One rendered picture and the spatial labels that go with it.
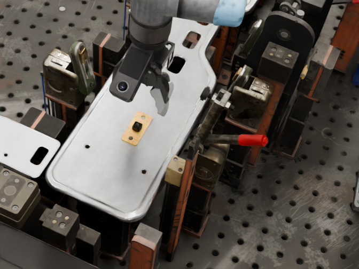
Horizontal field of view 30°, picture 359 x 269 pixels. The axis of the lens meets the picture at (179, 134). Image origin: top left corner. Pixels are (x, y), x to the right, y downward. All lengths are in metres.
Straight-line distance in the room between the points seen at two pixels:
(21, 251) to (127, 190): 0.24
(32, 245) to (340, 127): 0.98
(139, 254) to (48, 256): 0.21
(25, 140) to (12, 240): 0.24
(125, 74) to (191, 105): 0.30
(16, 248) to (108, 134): 0.32
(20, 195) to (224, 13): 0.50
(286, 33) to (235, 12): 0.35
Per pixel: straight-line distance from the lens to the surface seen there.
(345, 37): 1.93
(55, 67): 1.47
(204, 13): 1.12
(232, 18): 1.13
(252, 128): 1.52
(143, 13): 1.14
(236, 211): 1.70
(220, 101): 1.22
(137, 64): 1.22
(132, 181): 1.36
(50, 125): 1.46
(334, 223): 1.74
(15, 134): 1.43
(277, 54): 1.45
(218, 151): 1.35
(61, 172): 1.37
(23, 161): 1.39
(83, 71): 1.45
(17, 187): 1.29
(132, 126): 1.42
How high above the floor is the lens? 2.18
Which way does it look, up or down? 56 degrees down
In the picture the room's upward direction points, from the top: 10 degrees clockwise
